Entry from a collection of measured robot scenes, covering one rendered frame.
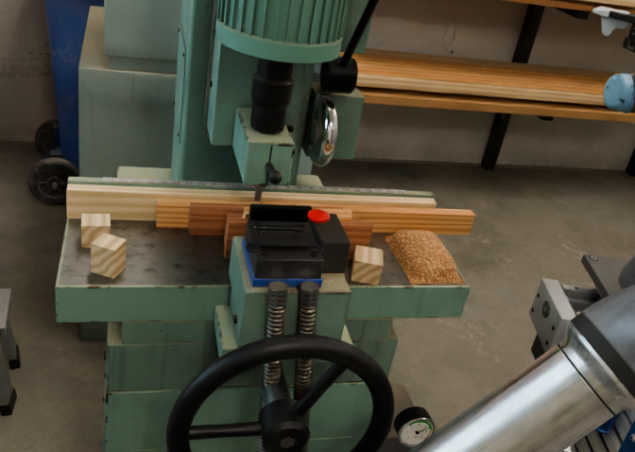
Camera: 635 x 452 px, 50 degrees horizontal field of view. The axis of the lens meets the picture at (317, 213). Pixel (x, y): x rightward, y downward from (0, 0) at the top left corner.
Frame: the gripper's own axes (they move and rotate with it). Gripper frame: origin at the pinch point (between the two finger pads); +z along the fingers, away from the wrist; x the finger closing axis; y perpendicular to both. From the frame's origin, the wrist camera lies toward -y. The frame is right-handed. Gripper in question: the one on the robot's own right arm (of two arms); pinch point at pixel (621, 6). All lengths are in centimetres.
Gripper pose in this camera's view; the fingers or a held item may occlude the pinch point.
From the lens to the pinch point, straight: 181.7
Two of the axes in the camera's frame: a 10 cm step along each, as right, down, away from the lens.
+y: -0.3, 8.6, 5.0
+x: 9.7, -0.9, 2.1
